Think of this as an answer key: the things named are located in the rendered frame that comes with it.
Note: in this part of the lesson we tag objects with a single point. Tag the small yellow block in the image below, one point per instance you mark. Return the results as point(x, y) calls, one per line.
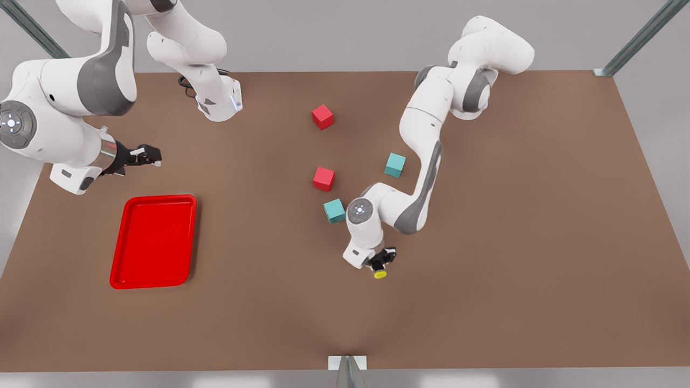
point(380, 275)

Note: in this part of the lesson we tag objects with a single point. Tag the silver frame post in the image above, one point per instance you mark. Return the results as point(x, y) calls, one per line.
point(348, 371)
point(38, 29)
point(639, 37)

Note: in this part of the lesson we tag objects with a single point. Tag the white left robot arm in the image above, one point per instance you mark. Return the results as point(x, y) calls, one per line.
point(426, 134)

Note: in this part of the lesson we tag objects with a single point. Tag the red cube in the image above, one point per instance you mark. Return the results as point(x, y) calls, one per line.
point(324, 179)
point(322, 117)

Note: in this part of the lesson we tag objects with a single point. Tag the teal cube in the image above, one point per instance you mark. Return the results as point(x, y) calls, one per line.
point(335, 210)
point(395, 165)

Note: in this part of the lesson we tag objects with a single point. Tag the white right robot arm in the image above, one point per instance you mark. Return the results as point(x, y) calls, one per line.
point(54, 86)

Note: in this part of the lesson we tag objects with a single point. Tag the red plastic tray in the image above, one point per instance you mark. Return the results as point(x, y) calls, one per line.
point(153, 242)

